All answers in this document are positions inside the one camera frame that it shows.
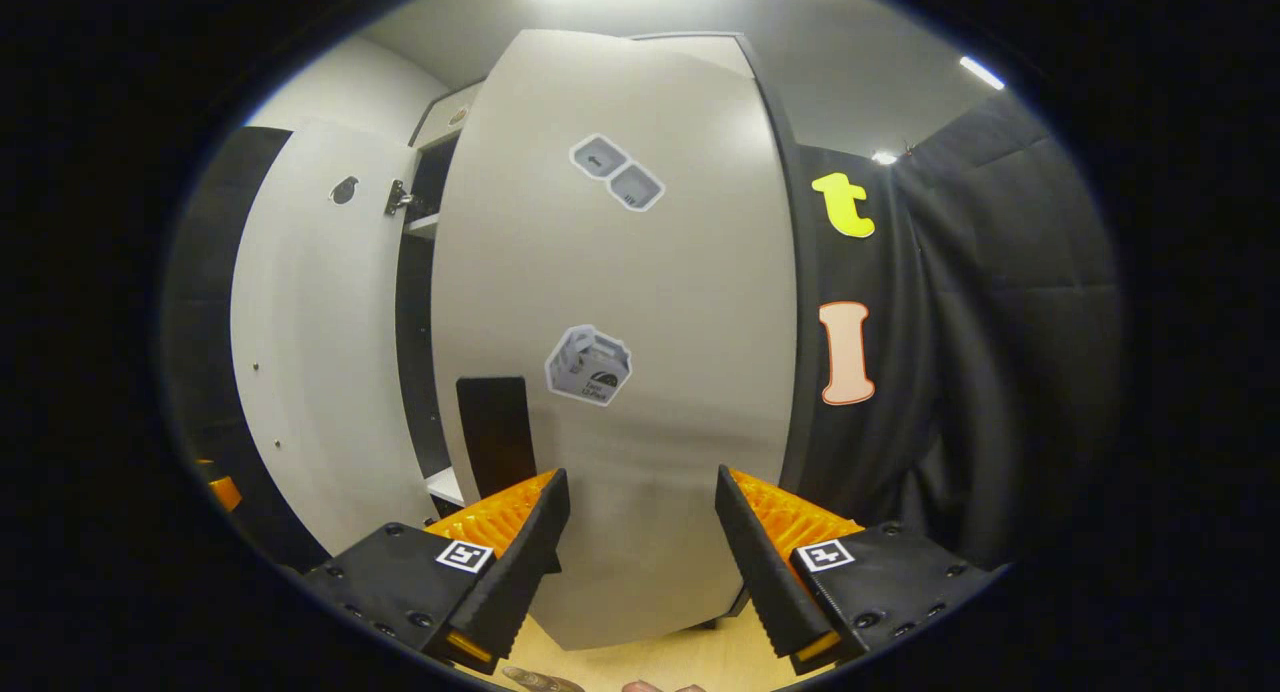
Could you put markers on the white cabinet shelf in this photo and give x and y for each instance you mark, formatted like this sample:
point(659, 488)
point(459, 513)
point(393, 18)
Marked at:
point(422, 225)

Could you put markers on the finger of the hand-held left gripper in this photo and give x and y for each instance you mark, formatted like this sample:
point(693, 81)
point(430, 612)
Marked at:
point(224, 493)

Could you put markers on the white cabinet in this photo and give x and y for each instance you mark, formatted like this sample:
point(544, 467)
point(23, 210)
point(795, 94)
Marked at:
point(412, 322)

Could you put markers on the metal door hinge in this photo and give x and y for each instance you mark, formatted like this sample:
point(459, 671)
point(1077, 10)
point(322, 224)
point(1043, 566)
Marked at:
point(397, 198)

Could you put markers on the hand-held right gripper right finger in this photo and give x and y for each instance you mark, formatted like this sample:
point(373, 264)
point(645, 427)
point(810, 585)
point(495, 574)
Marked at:
point(760, 562)

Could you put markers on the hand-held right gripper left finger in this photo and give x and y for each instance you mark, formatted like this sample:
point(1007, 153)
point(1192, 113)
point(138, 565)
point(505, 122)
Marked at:
point(520, 562)

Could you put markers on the ceiling light panel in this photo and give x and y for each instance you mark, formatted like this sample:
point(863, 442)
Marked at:
point(982, 73)
point(884, 158)

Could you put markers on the white cabinet door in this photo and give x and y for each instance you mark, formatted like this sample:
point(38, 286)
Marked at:
point(680, 322)
point(320, 352)

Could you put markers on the round grey-brown coaster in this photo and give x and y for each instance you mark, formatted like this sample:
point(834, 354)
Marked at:
point(545, 682)

